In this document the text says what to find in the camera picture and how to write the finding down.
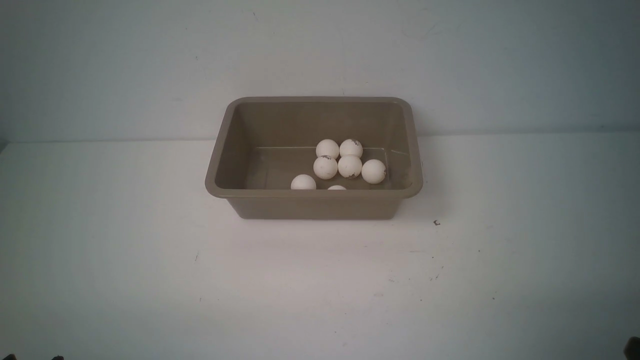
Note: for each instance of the white ball with logo front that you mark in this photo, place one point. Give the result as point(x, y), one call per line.
point(373, 171)

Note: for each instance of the tan plastic bin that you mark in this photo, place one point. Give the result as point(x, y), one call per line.
point(266, 141)

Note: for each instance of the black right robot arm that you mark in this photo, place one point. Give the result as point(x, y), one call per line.
point(631, 349)

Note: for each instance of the white plain table-tennis ball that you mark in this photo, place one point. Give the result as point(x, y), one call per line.
point(303, 182)

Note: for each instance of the white ball with smudge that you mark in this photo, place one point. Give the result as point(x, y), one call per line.
point(349, 166)

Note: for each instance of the white ball with logo rear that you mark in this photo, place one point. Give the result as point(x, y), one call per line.
point(351, 148)

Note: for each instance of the white ball with logo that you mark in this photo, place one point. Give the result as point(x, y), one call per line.
point(351, 148)
point(373, 171)

